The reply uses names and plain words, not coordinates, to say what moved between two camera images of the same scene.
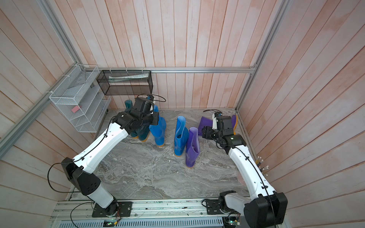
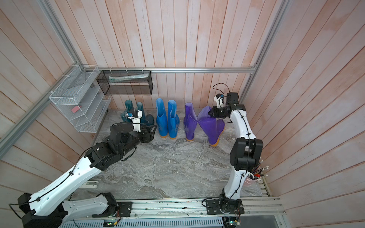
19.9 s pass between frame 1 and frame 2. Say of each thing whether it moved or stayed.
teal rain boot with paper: stayed
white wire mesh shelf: stayed
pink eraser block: stayed
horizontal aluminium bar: stayed
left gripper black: moved
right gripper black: moved
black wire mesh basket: stayed
